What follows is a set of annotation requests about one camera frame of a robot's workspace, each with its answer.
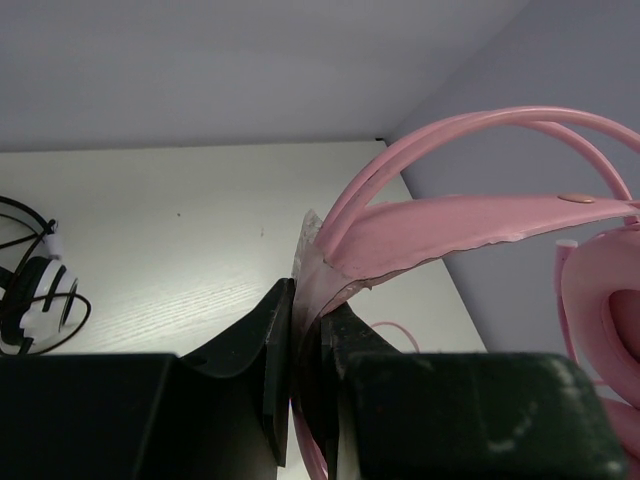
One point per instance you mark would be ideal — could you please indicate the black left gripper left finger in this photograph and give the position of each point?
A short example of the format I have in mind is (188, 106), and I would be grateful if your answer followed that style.
(219, 412)

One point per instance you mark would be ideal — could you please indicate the pink headphones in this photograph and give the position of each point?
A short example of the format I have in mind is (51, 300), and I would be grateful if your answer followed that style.
(361, 244)

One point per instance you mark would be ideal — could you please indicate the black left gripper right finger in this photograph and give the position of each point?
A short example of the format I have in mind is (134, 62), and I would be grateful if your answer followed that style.
(394, 415)

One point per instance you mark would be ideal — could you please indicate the white black headphones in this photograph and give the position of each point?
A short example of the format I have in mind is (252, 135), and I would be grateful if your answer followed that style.
(41, 308)

